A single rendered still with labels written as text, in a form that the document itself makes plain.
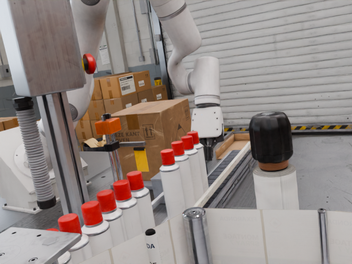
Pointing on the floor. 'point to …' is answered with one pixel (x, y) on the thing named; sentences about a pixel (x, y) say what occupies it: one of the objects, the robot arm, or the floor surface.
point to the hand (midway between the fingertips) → (208, 154)
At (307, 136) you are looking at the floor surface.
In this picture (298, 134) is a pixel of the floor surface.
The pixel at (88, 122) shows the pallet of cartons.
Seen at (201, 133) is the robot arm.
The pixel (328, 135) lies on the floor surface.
